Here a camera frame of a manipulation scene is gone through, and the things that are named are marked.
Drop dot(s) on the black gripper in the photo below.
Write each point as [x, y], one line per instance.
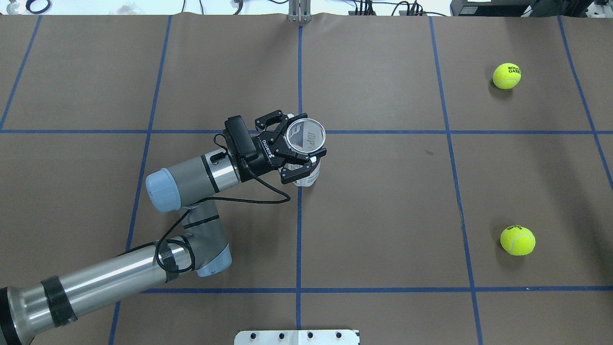
[263, 158]

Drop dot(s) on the yellow tennis ball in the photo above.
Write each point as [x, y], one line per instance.
[506, 76]
[517, 240]

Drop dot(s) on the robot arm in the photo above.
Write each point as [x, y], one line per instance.
[191, 187]

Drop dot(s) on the black box with label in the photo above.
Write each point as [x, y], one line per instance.
[489, 8]

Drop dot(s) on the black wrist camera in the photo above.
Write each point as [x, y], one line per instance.
[239, 140]

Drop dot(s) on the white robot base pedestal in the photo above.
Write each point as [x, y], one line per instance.
[298, 337]

